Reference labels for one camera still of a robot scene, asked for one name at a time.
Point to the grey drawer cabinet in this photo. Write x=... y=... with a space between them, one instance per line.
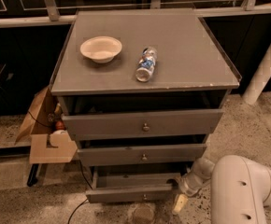
x=191 y=73

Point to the metal window railing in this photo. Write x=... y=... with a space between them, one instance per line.
x=60 y=13

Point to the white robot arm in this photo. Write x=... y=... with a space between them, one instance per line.
x=240 y=189

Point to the grey top drawer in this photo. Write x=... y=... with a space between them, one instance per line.
x=142 y=124

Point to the grey drawer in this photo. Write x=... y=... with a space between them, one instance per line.
x=106 y=156
x=142 y=124
x=140 y=187

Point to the white paper bowl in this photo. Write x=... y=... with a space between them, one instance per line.
x=101 y=49

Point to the black table leg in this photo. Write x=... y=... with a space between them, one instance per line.
x=32 y=176

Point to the open cardboard box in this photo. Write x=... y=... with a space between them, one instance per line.
x=47 y=144

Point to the grey middle drawer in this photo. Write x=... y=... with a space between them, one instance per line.
x=106 y=156

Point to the grey bottom drawer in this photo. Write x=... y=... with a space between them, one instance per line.
x=140 y=187

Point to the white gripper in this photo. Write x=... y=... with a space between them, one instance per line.
x=185 y=187

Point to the clear plastic water bottle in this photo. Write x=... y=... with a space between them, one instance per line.
x=146 y=64

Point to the white diagonal pipe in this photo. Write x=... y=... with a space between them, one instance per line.
x=259 y=79

